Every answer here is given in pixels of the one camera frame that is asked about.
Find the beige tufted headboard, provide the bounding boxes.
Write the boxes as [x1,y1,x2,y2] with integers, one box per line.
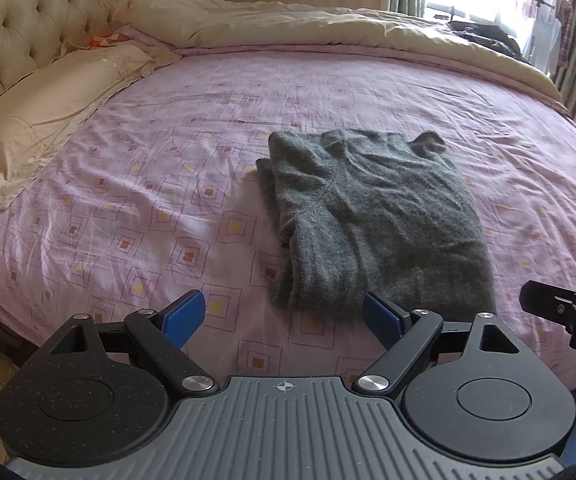
[0,0,171,123]

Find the dark clothes pile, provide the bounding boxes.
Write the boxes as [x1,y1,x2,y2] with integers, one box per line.
[446,19,531,63]

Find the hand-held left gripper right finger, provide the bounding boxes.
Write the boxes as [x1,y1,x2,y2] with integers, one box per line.
[352,291,524,397]

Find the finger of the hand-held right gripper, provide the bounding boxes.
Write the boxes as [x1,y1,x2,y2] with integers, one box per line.
[520,280,576,353]

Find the beige pillow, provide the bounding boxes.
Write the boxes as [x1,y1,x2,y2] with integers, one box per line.
[0,42,179,211]

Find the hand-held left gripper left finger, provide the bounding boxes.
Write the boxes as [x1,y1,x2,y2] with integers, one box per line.
[38,290,219,399]

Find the grey knit sweater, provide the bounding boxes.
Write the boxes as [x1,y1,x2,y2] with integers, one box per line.
[255,128,497,322]

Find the hanging clothes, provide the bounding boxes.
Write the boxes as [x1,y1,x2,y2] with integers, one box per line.
[520,0,574,77]

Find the orange patterned cloth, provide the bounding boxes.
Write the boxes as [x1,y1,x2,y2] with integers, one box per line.
[85,32,119,50]

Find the beige duvet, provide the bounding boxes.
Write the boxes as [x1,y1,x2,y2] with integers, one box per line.
[128,0,576,121]

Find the pink patterned bed sheet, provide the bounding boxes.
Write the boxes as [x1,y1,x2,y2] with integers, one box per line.
[0,42,576,396]

